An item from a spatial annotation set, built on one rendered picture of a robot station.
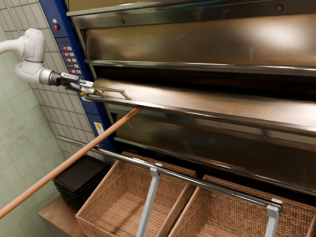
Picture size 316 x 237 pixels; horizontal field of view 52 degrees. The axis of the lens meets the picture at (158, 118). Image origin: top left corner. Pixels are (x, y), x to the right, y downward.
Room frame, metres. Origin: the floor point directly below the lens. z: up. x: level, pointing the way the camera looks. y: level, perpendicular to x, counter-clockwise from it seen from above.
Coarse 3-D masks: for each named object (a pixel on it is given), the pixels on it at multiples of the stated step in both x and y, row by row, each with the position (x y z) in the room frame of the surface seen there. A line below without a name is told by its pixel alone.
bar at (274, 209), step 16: (80, 144) 1.41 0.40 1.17; (128, 160) 1.15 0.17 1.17; (176, 176) 0.96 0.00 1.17; (192, 176) 0.93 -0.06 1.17; (224, 192) 0.81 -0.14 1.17; (240, 192) 0.78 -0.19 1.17; (144, 208) 0.98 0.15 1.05; (272, 208) 0.69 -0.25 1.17; (144, 224) 0.95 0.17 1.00; (272, 224) 0.67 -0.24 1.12
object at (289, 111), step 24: (120, 72) 1.70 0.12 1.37; (144, 72) 1.57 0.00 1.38; (120, 96) 1.54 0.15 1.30; (144, 96) 1.44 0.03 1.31; (168, 96) 1.34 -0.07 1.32; (192, 96) 1.26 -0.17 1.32; (216, 96) 1.18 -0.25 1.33; (240, 96) 1.11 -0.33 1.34; (264, 96) 1.05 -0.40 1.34; (288, 96) 0.99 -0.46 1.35; (312, 96) 0.94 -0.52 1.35; (216, 120) 1.10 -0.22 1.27; (288, 120) 0.92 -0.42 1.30; (312, 120) 0.87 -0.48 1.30
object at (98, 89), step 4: (88, 88) 1.68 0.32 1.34; (92, 88) 1.65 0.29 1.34; (96, 88) 1.63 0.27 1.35; (100, 88) 1.60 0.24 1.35; (104, 88) 1.58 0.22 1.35; (108, 88) 1.56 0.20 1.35; (112, 88) 1.54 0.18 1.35; (100, 92) 1.65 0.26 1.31; (120, 92) 1.49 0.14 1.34; (124, 92) 1.48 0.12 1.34; (124, 96) 1.51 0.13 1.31
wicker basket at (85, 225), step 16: (144, 160) 1.62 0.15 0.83; (112, 176) 1.65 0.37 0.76; (128, 176) 1.71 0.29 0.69; (144, 176) 1.61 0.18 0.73; (160, 176) 1.52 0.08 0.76; (96, 192) 1.55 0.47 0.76; (128, 192) 1.68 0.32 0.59; (144, 192) 1.60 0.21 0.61; (160, 192) 1.51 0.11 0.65; (176, 192) 1.42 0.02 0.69; (192, 192) 1.32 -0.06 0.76; (96, 208) 1.52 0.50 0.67; (112, 208) 1.57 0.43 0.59; (128, 208) 1.53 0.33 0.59; (160, 208) 1.45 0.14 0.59; (176, 208) 1.22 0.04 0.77; (80, 224) 1.43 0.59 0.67; (96, 224) 1.47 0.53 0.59; (112, 224) 1.43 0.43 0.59; (128, 224) 1.40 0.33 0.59; (160, 224) 1.33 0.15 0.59
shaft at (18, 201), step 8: (136, 112) 1.53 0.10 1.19; (120, 120) 1.47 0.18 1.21; (112, 128) 1.42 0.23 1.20; (104, 136) 1.37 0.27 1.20; (88, 144) 1.32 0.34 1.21; (96, 144) 1.34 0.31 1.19; (80, 152) 1.28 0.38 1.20; (72, 160) 1.24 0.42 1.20; (56, 168) 1.20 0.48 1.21; (64, 168) 1.21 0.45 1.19; (48, 176) 1.16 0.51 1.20; (40, 184) 1.13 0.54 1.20; (24, 192) 1.09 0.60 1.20; (32, 192) 1.10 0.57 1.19; (16, 200) 1.06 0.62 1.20; (24, 200) 1.08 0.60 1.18; (8, 208) 1.03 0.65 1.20; (0, 216) 1.00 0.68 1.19
